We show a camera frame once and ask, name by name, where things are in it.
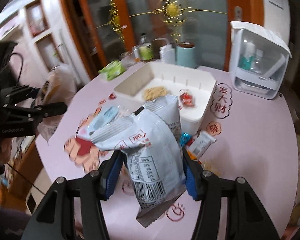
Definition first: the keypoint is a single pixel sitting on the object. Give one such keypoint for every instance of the small metal can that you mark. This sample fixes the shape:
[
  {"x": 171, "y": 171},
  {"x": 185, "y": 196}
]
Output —
[{"x": 136, "y": 54}]

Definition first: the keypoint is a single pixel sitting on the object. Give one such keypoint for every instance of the white desktop storage cabinet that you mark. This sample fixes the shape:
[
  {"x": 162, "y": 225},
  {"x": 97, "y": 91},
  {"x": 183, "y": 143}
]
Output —
[{"x": 258, "y": 60}]

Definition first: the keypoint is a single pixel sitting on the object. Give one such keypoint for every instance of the grey white snack bag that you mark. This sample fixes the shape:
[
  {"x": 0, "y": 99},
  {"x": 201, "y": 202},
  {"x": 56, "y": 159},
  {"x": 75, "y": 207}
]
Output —
[{"x": 149, "y": 138}]

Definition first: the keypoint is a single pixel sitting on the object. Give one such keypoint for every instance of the blue white candy packet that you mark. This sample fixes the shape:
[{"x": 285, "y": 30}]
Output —
[{"x": 184, "y": 139}]

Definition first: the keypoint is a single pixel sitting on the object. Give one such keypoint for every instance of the rice cracker clear packet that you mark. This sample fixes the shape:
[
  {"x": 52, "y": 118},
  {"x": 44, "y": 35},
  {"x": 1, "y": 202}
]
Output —
[{"x": 150, "y": 94}]

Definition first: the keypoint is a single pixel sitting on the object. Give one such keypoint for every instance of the green label glass bottle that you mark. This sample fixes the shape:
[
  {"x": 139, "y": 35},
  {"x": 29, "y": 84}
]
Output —
[{"x": 145, "y": 48}]

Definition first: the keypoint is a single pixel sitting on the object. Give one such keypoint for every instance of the white plastic bag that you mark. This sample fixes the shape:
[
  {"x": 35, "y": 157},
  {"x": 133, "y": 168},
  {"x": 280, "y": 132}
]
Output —
[{"x": 60, "y": 86}]

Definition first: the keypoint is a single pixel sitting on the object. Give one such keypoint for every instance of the left human hand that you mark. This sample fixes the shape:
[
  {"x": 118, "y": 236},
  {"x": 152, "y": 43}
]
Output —
[{"x": 5, "y": 151}]

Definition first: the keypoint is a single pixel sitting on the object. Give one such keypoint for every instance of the light blue white snack packet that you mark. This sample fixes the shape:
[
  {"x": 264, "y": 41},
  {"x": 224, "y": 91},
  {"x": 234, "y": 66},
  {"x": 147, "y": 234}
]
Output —
[{"x": 106, "y": 115}]

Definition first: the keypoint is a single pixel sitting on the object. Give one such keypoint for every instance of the white plastic storage tray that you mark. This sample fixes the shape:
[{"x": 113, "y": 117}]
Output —
[{"x": 200, "y": 84}]

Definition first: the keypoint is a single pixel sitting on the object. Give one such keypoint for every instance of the orange white snack packet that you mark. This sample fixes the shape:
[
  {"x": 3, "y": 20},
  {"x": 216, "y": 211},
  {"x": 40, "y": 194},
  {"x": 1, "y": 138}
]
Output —
[{"x": 198, "y": 144}]

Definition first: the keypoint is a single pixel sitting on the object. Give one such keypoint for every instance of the green tissue pack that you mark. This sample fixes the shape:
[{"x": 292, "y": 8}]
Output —
[{"x": 112, "y": 70}]

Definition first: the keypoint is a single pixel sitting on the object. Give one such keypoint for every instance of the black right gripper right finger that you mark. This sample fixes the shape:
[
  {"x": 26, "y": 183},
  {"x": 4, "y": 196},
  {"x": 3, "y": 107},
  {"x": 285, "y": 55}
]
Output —
[{"x": 246, "y": 217}]

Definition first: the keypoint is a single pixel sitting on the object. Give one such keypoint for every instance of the light blue canister brown lid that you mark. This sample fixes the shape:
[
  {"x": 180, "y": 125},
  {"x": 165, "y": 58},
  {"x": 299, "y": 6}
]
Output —
[{"x": 186, "y": 54}]

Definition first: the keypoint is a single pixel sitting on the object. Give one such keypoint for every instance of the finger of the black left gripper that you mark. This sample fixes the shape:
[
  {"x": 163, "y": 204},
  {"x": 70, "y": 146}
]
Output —
[
  {"x": 17, "y": 117},
  {"x": 17, "y": 94}
]

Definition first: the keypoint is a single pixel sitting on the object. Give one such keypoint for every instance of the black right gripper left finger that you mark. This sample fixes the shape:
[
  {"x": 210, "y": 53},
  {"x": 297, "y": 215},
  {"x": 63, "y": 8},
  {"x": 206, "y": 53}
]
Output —
[{"x": 54, "y": 217}]

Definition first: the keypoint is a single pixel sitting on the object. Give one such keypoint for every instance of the small clear glass cup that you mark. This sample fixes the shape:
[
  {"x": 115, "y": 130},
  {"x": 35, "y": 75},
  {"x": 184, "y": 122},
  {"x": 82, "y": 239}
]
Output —
[{"x": 127, "y": 59}]

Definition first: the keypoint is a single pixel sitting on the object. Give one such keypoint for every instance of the white squeeze bottle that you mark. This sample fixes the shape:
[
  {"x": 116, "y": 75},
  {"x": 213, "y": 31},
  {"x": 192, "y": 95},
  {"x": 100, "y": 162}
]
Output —
[{"x": 163, "y": 50}]

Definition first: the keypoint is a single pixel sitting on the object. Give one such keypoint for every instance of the red wrapped candy packet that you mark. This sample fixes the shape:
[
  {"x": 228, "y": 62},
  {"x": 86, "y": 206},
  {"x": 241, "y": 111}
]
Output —
[{"x": 186, "y": 98}]

